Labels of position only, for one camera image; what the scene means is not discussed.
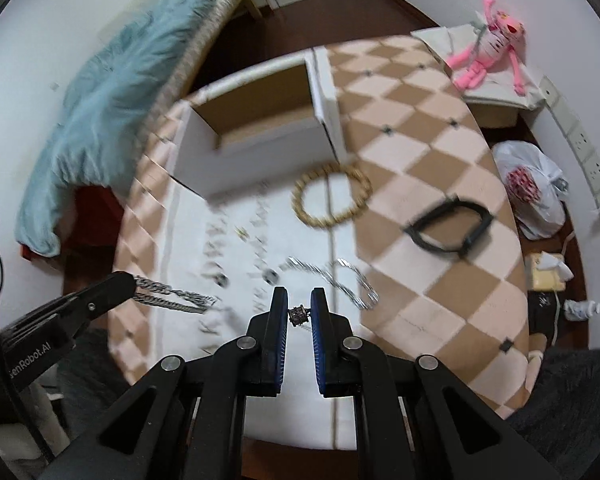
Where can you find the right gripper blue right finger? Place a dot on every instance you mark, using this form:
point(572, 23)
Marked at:
point(334, 374)

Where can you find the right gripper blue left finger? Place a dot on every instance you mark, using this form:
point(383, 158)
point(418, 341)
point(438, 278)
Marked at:
point(267, 358)

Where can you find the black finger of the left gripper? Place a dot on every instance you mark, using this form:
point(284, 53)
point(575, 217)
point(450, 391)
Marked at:
point(74, 312)

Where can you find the small dark gem earring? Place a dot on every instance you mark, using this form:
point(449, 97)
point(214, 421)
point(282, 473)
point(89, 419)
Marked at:
point(298, 315)

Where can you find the white printed paper bag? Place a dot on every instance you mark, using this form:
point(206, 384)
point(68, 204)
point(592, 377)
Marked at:
point(236, 251)

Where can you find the checkered brown pink tablecloth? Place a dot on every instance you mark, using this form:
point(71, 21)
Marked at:
point(433, 265)

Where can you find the tissue box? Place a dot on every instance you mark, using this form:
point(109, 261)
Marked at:
point(547, 272)

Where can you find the teal blanket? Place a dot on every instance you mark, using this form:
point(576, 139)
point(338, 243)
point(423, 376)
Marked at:
point(95, 141)

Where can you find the white cardboard box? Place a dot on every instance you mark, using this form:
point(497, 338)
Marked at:
point(263, 123)

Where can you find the white plastic bottle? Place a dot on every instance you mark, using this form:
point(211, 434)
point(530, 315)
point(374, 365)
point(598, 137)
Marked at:
point(578, 311)

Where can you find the dark fuzzy stool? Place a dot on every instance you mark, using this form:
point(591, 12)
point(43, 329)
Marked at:
point(561, 419)

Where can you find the white plastic bag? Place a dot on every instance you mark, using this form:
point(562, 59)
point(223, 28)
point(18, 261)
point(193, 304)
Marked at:
point(535, 186)

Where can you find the white cloth on box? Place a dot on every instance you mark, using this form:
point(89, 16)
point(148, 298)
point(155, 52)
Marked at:
point(498, 86)

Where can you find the white power strip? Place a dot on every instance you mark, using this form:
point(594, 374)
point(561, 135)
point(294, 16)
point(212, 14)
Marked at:
point(578, 140)

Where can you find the bed mattress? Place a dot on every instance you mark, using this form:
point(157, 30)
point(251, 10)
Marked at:
point(178, 84)

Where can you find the pink panther plush toy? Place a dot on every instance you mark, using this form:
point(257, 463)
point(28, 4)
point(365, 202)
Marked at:
point(501, 38)

